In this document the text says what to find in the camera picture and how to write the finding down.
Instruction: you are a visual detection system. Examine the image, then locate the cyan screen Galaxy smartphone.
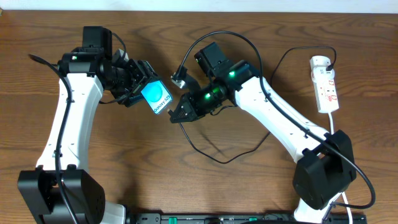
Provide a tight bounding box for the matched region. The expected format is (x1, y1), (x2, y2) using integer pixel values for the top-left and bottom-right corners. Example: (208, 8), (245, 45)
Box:
(141, 80), (173, 114)

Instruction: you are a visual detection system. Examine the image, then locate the black USB charging cable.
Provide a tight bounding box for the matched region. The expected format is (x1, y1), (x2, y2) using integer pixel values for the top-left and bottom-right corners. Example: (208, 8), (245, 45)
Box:
(167, 45), (338, 165)

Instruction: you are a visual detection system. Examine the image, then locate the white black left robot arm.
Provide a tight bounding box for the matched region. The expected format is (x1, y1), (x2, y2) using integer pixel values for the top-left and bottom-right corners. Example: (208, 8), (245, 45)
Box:
(17, 26), (159, 223)

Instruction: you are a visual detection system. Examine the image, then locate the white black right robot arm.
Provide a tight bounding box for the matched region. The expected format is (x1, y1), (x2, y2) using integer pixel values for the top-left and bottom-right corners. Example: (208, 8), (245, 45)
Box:
(169, 42), (357, 223)

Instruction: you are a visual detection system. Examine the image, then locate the white USB charger plug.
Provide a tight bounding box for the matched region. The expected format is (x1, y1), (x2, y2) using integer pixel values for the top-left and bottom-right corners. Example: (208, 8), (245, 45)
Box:
(311, 67), (335, 83)

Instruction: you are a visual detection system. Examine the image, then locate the white power strip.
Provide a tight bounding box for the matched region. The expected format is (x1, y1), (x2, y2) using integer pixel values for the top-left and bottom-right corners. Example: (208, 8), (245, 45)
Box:
(310, 55), (339, 114)

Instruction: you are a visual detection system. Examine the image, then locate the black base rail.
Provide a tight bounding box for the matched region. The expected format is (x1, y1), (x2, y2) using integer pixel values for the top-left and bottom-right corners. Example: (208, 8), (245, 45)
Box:
(133, 212), (368, 224)

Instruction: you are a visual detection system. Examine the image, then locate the white power strip cord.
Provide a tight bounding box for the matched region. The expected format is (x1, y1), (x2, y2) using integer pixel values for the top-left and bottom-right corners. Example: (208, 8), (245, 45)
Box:
(327, 112), (354, 224)

